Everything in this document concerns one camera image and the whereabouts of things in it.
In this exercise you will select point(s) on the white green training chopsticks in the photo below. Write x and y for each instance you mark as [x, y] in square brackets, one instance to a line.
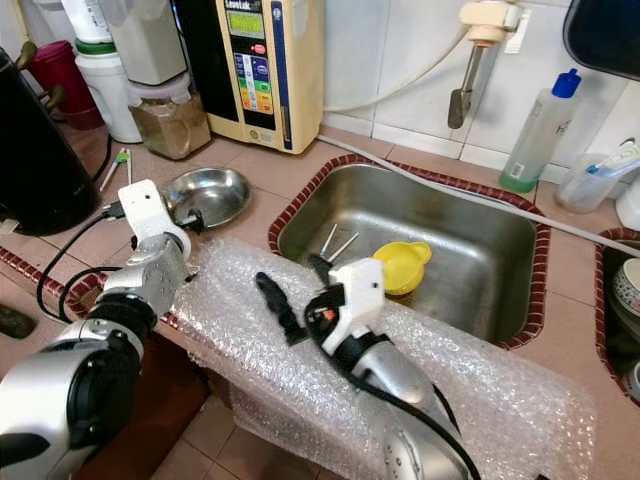
[330, 240]

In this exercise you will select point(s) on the yellow plastic bowl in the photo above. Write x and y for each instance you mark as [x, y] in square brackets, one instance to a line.
[400, 265]

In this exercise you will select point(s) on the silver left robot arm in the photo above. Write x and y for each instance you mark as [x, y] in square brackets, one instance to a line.
[60, 400]

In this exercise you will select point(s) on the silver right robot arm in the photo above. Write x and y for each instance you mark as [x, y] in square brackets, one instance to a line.
[400, 400]

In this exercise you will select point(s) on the steel kitchen sink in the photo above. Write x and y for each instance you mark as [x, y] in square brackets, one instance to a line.
[480, 260]

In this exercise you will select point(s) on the round steel dish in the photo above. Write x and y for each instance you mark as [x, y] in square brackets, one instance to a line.
[220, 195]

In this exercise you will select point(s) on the white blue training chopsticks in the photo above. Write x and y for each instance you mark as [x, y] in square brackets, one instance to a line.
[122, 157]

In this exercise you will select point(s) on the jar of brown powder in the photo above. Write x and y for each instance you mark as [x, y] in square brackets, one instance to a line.
[170, 130]

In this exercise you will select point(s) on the clear bubble wrap sheet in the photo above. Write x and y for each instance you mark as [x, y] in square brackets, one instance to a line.
[260, 400]

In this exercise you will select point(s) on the black electric kettle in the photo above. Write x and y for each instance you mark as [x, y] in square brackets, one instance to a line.
[40, 150]

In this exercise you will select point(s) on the cream water ionizer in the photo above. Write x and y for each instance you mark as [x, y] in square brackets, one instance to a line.
[305, 70]

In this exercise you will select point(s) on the maroon plastic container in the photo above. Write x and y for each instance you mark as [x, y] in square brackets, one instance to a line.
[65, 70]

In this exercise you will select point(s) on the dark green oblong object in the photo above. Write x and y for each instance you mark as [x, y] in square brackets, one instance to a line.
[15, 320]

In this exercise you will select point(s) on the white labelled bottle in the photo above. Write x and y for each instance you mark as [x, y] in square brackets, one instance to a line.
[90, 18]

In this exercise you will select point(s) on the clear bottle with blue cap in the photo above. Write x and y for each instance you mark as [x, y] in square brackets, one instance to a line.
[540, 135]

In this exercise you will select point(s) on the clear plastic container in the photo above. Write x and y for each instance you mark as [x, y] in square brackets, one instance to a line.
[585, 190]

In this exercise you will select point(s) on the cream faucet diverter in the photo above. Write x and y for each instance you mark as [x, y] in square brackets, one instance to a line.
[490, 22]

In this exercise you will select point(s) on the patterned ceramic bowl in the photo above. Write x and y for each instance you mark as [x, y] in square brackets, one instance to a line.
[628, 290]

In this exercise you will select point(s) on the plain white bowl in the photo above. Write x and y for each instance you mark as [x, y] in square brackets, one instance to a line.
[632, 385]

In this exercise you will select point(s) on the white rounded vessel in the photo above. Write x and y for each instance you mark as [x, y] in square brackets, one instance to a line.
[632, 210]

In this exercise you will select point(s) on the black hanging pan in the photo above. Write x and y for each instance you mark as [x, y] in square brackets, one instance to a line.
[605, 35]

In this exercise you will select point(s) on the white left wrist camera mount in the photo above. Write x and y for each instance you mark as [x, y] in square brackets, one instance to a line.
[150, 210]

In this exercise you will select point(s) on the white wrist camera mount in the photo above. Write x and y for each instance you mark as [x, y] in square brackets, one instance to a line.
[150, 210]
[355, 295]

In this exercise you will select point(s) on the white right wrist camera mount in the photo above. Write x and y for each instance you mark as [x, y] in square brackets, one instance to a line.
[355, 295]

